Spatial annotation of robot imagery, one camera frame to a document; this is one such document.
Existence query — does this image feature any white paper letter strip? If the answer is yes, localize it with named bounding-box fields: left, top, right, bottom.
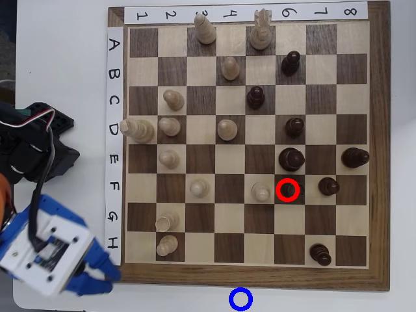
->
left=104, top=25, right=125, bottom=267

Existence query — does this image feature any black camera cable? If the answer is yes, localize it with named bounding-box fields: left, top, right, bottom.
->
left=27, top=128, right=56, bottom=251

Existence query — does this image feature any dark wooden king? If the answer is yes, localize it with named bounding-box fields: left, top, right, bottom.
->
left=278, top=147, right=306, bottom=173

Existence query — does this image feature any dark wooden pawn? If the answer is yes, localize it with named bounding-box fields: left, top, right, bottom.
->
left=317, top=176, right=341, bottom=197
left=246, top=85, right=266, bottom=111
left=284, top=117, right=306, bottom=138
left=309, top=243, right=333, bottom=267
left=280, top=50, right=301, bottom=77

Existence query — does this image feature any light wooden rook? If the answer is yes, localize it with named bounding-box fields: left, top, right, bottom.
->
left=155, top=213, right=180, bottom=233

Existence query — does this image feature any light wooden pawn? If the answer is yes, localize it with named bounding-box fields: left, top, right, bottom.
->
left=221, top=56, right=241, bottom=81
left=189, top=179, right=210, bottom=199
left=158, top=149, right=180, bottom=170
left=157, top=116, right=181, bottom=137
left=162, top=89, right=186, bottom=111
left=251, top=181, right=272, bottom=203
left=216, top=118, right=239, bottom=142

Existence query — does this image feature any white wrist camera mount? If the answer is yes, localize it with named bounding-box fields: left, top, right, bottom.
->
left=0, top=207, right=95, bottom=297

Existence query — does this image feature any dark wooden rook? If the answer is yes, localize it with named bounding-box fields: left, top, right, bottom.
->
left=278, top=180, right=305, bottom=201

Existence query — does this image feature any light wooden knight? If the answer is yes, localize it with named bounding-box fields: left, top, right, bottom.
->
left=155, top=234, right=179, bottom=257

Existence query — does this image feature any white red servo wire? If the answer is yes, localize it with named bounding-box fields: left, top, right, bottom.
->
left=0, top=109, right=56, bottom=133

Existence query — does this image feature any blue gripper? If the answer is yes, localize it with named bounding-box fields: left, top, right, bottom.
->
left=0, top=194, right=122, bottom=296

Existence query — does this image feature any light wooden king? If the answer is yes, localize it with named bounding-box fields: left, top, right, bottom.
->
left=119, top=118, right=156, bottom=144

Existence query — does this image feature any white paper number strip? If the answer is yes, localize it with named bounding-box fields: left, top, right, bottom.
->
left=123, top=1, right=369, bottom=25

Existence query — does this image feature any light wooden bishop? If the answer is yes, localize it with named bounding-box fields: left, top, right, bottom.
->
left=194, top=12, right=218, bottom=46

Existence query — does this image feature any dark wooden bishop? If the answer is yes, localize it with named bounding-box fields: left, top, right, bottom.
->
left=341, top=147, right=371, bottom=169

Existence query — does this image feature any wooden chessboard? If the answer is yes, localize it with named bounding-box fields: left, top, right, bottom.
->
left=104, top=1, right=391, bottom=293

